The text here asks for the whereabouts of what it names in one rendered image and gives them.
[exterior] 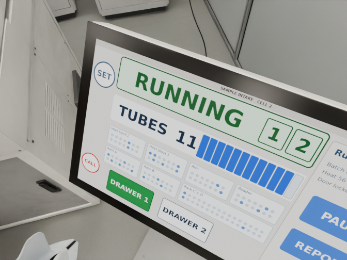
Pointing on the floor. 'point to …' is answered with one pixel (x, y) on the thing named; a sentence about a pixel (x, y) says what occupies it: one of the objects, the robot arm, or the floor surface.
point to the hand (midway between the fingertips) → (67, 253)
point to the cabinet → (45, 131)
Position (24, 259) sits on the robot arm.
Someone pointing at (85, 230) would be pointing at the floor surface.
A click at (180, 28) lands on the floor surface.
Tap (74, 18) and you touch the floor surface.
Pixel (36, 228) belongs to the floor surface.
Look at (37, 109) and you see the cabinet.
